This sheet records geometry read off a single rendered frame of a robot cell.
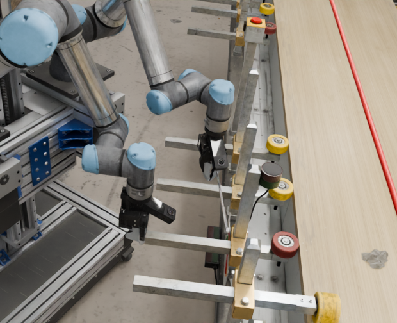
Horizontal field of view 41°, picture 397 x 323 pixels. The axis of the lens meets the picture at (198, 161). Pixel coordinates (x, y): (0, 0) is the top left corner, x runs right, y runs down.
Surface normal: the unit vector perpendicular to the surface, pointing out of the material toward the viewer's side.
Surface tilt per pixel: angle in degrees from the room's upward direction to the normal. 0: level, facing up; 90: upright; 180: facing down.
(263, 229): 0
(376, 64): 0
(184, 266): 0
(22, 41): 85
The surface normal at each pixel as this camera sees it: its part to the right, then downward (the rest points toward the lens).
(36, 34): 0.02, 0.57
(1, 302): 0.11, -0.77
